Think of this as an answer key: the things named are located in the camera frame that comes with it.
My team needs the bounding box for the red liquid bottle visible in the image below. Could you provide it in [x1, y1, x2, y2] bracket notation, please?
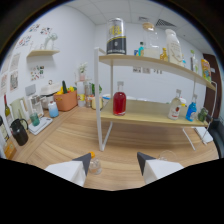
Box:
[112, 81, 128, 117]

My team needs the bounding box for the green wine bottle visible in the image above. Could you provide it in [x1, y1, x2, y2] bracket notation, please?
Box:
[3, 94, 14, 126]

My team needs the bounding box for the amber liquor bottle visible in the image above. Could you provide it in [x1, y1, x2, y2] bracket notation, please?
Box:
[159, 47, 169, 62]

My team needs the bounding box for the black kettle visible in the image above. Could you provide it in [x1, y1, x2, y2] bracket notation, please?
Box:
[9, 118, 30, 147]

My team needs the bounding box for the two-tier wooden shelf rack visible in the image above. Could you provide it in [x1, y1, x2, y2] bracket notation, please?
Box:
[93, 46, 218, 153]

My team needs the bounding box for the white kitchen scale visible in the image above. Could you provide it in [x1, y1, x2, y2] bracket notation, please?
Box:
[27, 116, 54, 136]

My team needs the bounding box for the small teal bottle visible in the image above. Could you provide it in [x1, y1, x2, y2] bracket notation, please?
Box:
[138, 41, 145, 57]

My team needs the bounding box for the green measuring cup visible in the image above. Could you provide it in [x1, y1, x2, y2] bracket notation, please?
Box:
[29, 111, 41, 128]

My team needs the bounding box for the clear bottle red label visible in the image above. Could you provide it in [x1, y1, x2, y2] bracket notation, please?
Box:
[167, 88, 183, 121]

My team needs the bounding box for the jar of green limes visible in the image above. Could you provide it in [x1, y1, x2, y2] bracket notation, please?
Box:
[197, 106, 210, 123]

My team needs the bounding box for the potted plant white pot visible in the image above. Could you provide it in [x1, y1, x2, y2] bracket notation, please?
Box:
[78, 62, 88, 82]

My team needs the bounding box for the white figurine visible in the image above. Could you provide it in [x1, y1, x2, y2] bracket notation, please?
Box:
[43, 32, 59, 51]

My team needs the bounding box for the small clear bottle orange cap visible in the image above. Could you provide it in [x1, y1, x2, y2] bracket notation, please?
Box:
[88, 151, 103, 176]

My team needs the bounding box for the orange snack packet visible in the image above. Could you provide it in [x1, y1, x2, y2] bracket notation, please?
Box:
[200, 58, 212, 83]

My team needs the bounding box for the blue liquid bottle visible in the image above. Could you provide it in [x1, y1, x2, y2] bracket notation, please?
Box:
[185, 93, 198, 123]

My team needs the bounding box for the white zip pouch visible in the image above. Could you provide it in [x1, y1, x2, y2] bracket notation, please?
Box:
[194, 125, 214, 144]

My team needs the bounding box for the clear bottle green label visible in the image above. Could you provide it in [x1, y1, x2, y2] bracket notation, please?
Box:
[189, 49, 198, 72]

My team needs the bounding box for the brown door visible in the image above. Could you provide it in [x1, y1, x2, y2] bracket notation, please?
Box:
[203, 53, 223, 118]

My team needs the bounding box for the large black yellow can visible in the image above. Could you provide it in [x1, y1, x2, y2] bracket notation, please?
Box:
[105, 17, 128, 56]

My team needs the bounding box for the light blue plastic container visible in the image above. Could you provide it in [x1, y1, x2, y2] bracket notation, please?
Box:
[47, 100, 60, 119]

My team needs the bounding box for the black armchair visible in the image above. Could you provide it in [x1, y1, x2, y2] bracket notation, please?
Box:
[208, 118, 224, 159]

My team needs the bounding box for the wooden wall shelf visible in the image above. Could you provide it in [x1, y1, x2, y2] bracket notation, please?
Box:
[26, 49, 61, 58]

